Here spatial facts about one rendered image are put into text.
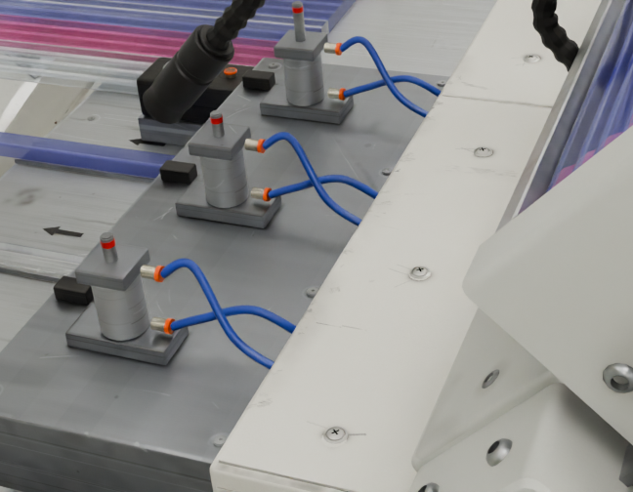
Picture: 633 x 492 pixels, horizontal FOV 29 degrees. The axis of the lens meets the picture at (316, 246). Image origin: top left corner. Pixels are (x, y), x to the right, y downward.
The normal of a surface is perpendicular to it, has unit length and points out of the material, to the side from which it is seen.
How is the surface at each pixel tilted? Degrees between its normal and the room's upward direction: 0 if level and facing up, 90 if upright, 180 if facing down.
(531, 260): 90
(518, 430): 90
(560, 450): 0
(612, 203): 90
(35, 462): 90
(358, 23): 42
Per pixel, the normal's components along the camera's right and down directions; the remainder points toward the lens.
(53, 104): -0.36, 0.55
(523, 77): -0.07, -0.82
